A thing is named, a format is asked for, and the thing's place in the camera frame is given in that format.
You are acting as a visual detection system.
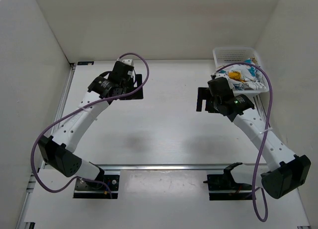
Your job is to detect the white patterned printed shorts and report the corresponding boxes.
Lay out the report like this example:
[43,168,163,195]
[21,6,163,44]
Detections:
[214,64,267,90]

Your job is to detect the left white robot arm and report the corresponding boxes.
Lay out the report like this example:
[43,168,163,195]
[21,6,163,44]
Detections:
[38,59,142,189]

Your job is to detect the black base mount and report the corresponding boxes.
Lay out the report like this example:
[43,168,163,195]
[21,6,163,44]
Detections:
[203,162,252,201]
[73,171,120,199]

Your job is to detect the small black label plate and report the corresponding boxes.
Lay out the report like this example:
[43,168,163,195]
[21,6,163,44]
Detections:
[77,61,94,66]

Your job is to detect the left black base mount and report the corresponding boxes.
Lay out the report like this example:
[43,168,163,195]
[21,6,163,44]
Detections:
[73,171,120,199]

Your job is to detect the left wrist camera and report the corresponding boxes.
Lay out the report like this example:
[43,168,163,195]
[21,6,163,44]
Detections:
[121,59,134,66]

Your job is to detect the white perforated plastic basket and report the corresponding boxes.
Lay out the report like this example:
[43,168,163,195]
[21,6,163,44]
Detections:
[211,47,269,97]

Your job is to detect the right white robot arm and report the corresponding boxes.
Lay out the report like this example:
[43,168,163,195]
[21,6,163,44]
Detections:
[196,77,311,199]

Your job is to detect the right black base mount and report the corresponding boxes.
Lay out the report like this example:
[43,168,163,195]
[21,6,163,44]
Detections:
[203,162,252,201]

